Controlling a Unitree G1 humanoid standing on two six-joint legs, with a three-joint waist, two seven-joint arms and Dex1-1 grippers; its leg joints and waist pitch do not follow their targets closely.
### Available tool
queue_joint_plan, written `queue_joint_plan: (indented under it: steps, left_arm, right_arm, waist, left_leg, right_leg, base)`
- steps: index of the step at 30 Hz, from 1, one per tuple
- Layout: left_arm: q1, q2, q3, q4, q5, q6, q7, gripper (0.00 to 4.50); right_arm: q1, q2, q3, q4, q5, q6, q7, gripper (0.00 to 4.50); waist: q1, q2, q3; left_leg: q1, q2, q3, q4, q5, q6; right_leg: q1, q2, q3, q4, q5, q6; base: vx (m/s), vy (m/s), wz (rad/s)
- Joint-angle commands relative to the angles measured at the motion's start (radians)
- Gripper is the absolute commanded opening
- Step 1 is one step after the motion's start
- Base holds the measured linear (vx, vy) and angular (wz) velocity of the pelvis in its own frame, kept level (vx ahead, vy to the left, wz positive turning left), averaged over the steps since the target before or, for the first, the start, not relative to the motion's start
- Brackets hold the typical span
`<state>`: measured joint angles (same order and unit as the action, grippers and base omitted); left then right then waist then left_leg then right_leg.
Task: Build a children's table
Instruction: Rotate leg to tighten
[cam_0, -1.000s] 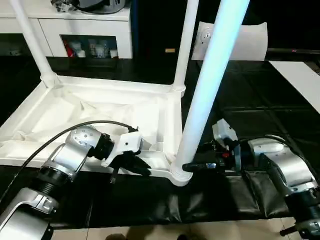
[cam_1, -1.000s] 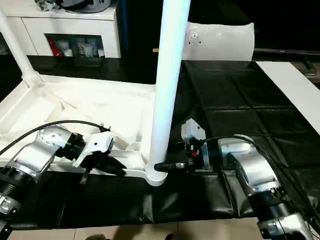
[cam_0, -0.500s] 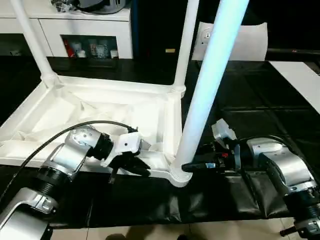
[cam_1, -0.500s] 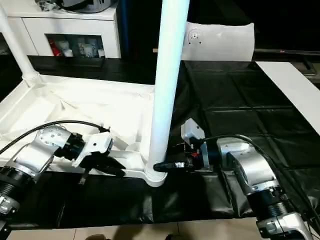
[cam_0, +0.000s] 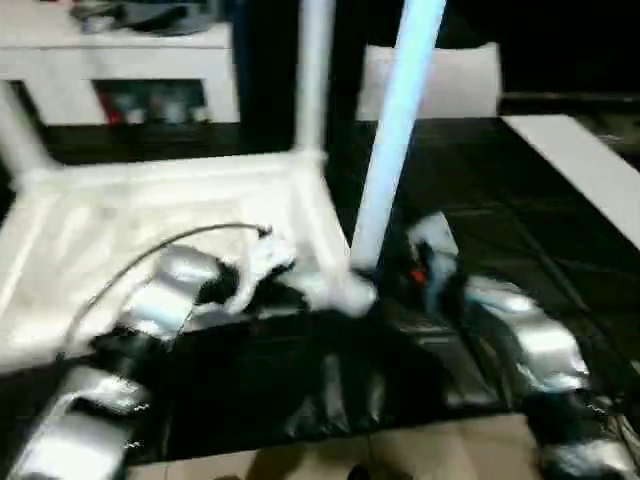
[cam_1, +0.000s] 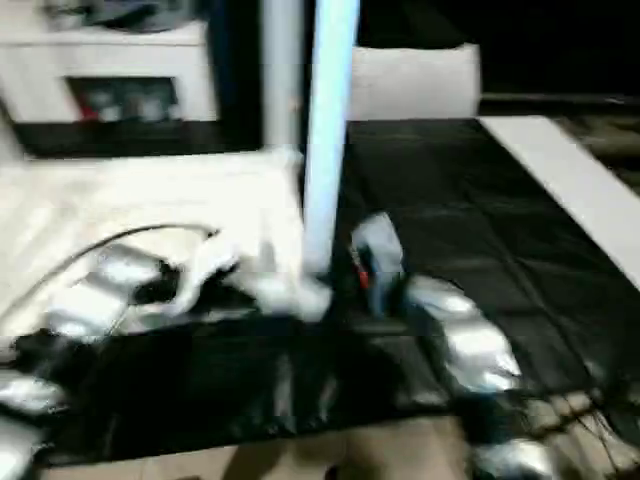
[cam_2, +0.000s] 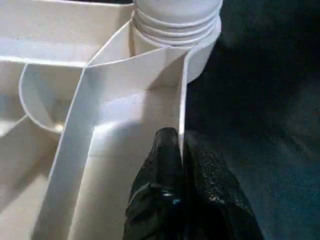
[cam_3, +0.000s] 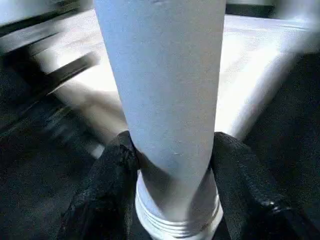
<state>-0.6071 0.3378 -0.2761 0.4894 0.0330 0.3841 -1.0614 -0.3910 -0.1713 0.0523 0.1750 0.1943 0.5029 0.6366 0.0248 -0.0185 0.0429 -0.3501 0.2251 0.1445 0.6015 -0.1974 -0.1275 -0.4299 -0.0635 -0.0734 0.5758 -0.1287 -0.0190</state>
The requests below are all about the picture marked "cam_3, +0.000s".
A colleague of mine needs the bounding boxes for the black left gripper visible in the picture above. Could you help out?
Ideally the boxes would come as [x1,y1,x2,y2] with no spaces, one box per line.
[0,44,101,133]

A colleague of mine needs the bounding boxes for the white plastic table top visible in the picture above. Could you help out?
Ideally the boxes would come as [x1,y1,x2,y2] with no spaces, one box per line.
[30,9,320,152]

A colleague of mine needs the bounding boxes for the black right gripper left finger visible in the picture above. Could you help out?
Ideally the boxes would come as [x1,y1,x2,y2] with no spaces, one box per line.
[58,130,142,240]

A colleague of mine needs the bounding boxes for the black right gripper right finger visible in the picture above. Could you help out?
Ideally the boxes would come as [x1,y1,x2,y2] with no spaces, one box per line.
[209,131,320,240]

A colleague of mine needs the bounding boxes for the white plastic table leg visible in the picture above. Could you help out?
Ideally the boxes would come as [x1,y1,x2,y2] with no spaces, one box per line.
[92,0,227,240]

